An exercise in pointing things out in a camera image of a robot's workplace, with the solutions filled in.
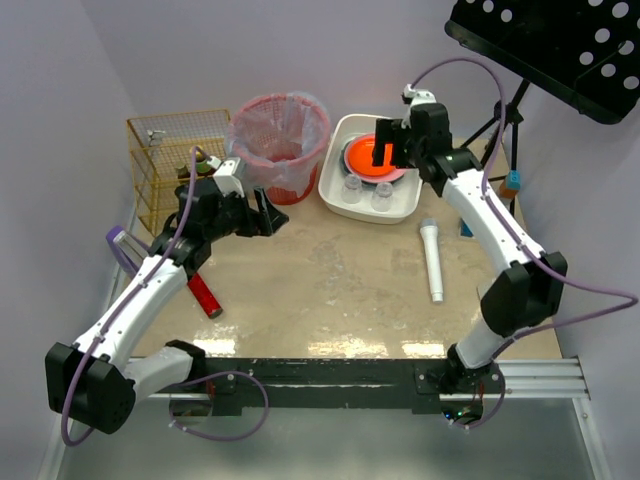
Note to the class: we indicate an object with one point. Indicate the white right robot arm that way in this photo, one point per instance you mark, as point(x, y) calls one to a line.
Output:
point(527, 288)

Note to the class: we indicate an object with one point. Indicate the pink plate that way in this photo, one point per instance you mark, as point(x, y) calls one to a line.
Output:
point(380, 175)

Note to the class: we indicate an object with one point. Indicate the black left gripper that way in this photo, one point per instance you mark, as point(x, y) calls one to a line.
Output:
point(254, 219)

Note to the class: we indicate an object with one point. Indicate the black music stand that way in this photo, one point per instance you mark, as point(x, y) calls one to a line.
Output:
point(584, 53)

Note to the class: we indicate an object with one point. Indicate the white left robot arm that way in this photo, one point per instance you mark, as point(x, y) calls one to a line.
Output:
point(94, 380)

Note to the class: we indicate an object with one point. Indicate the toy block stack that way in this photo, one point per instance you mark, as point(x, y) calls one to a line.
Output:
point(508, 189)

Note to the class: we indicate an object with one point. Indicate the orange plate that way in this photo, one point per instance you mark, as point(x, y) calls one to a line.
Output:
point(358, 158)

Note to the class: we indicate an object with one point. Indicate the red glitter microphone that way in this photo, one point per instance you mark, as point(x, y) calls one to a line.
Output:
point(204, 297)

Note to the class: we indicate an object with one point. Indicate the red mesh waste basket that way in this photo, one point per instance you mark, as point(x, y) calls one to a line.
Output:
point(280, 150)

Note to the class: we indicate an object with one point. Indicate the clear plastic bin liner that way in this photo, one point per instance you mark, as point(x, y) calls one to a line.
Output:
point(270, 145)

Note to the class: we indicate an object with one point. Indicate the green yellow-capped sauce bottle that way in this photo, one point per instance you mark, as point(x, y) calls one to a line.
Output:
point(203, 168)

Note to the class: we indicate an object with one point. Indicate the brown-lidded seasoning bottle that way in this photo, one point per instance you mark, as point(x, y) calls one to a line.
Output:
point(183, 174)

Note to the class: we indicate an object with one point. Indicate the clear glass bowl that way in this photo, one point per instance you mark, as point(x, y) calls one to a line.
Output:
point(382, 197)

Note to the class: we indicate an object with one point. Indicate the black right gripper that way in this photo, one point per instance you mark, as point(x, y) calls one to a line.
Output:
point(395, 138)

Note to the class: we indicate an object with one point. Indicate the teal ornate plate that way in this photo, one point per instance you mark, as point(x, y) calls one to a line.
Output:
point(345, 165)

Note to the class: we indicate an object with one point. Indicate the gold wire rack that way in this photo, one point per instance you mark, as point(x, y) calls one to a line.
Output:
point(158, 144)

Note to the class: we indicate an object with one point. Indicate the white rectangular basin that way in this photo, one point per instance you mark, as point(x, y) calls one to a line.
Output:
point(407, 189)

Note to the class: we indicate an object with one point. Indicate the white microphone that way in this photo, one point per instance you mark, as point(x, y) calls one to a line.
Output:
point(429, 233)

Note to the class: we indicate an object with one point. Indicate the clear glass cup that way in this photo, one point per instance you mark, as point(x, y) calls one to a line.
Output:
point(352, 189)

